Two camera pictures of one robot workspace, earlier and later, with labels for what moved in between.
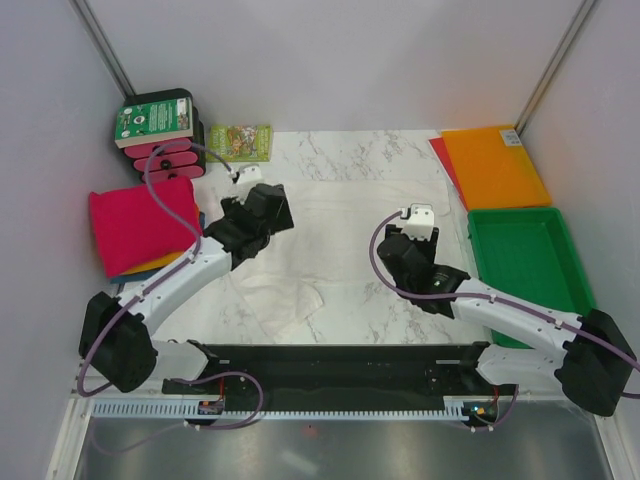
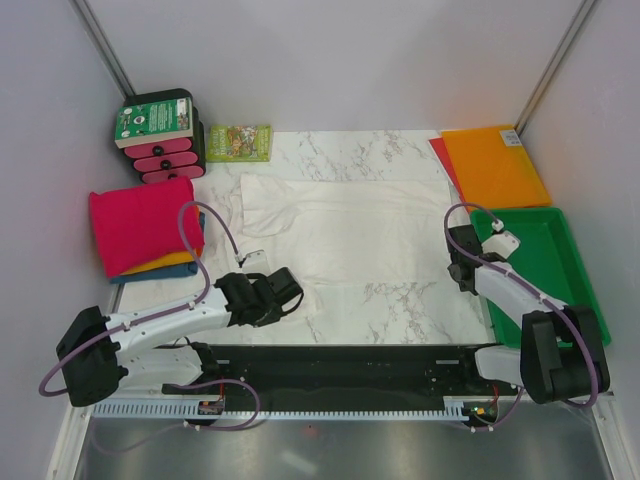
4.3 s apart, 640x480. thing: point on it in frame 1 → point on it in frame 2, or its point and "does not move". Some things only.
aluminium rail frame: [300, 448] does not move
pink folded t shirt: [133, 233] does not move
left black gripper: [282, 220] → [273, 316]
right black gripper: [428, 246] → [474, 293]
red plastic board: [439, 147] does not move
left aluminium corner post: [100, 43] does not move
